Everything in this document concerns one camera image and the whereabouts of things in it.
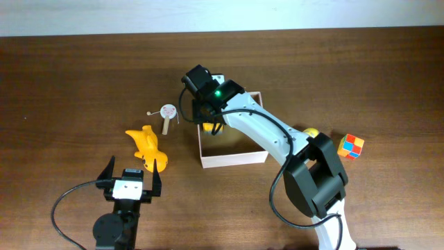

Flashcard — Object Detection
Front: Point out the pink cardboard box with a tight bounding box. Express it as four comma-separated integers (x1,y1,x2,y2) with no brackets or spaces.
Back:
196,91,270,169

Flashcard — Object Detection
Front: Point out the pig face rattle drum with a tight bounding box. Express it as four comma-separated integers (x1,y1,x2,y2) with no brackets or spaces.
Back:
146,104,178,135

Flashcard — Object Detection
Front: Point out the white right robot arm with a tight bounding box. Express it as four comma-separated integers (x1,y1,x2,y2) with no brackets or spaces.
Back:
183,78,357,249

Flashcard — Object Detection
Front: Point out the yellow grey toy truck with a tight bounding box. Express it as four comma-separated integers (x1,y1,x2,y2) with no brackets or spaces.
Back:
202,123,224,135

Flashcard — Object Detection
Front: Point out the orange rubber dolphin toy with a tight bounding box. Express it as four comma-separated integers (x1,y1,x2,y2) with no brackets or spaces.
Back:
125,125,168,172

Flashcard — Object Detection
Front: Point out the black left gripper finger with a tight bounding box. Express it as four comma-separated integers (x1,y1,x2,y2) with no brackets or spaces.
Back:
150,160,162,197
97,156,115,181

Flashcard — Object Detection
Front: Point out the yellow ball toy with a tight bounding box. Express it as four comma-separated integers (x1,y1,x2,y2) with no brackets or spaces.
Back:
303,128,320,138

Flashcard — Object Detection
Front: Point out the colourful puzzle cube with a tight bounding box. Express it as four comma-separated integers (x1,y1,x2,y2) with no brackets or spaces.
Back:
337,134,364,160

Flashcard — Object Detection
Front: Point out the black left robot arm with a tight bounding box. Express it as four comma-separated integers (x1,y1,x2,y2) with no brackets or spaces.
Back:
92,157,162,250

